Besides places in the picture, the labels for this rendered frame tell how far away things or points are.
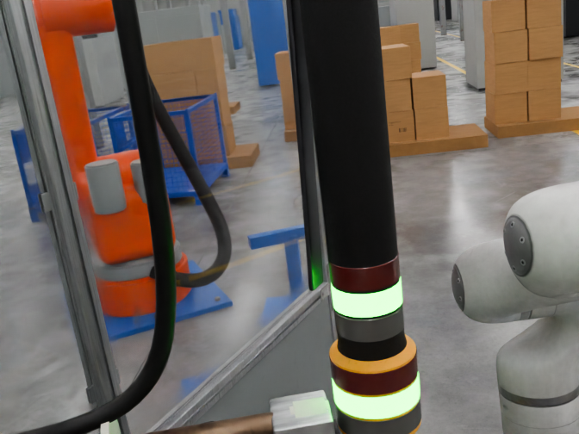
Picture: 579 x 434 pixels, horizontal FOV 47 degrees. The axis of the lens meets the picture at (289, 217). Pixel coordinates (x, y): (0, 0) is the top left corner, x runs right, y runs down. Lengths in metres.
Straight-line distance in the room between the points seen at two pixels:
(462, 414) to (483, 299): 2.13
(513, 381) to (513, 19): 7.50
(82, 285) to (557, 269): 0.77
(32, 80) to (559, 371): 0.88
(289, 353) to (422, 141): 6.26
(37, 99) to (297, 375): 1.05
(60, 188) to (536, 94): 7.76
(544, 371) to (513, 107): 7.56
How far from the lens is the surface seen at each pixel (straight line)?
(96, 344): 1.18
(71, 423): 0.35
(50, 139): 1.09
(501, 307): 0.95
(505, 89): 8.46
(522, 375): 1.05
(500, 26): 8.39
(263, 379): 1.65
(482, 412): 3.10
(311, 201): 0.32
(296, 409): 0.35
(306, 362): 1.84
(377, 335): 0.32
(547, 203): 0.62
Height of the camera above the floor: 1.74
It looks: 17 degrees down
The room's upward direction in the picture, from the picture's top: 7 degrees counter-clockwise
